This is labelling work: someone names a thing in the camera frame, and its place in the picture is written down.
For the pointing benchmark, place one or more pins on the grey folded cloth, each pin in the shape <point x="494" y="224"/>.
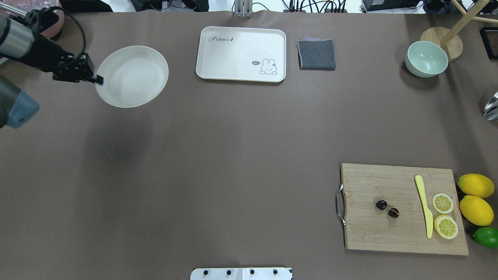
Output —
<point x="316" y="54"/>

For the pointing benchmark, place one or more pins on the wooden mug tree stand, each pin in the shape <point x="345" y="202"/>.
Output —
<point x="448" y="39"/>

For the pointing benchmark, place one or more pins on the green lime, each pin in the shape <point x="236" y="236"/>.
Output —
<point x="486" y="236"/>

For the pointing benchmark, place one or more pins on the pink bowl with ice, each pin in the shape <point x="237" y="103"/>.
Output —
<point x="29" y="5"/>

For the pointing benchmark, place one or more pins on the wooden cutting board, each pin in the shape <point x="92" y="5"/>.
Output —
<point x="368" y="228"/>

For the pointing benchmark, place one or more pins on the aluminium frame post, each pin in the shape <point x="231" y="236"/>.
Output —
<point x="243" y="9"/>

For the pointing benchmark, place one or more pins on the white pillar mount base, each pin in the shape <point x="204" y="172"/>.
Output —
<point x="249" y="273"/>

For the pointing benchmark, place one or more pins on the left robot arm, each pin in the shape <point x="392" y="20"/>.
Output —
<point x="24" y="43"/>

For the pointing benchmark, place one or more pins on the metal scoop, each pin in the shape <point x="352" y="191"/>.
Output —
<point x="490" y="111"/>

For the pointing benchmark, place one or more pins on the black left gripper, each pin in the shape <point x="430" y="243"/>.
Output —
<point x="41" y="50"/>

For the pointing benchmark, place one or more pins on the yellow plastic knife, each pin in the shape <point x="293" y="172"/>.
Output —
<point x="428" y="215"/>

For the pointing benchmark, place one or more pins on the mint green bowl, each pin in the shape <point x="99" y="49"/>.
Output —
<point x="426" y="59"/>

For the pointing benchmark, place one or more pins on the cream rabbit tray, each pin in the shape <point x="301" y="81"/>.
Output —
<point x="242" y="54"/>

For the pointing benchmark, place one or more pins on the dark red cherry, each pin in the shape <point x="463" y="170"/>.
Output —
<point x="394" y="213"/>
<point x="381" y="205"/>

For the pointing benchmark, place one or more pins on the lemon slice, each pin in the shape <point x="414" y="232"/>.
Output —
<point x="446" y="226"/>
<point x="442" y="203"/>

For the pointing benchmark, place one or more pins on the white round plate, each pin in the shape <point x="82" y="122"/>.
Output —
<point x="132" y="76"/>

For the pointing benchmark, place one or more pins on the yellow lemon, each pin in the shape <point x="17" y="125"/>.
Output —
<point x="476" y="210"/>
<point x="476" y="185"/>

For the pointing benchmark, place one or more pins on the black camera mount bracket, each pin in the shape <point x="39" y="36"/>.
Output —
<point x="40" y="20"/>

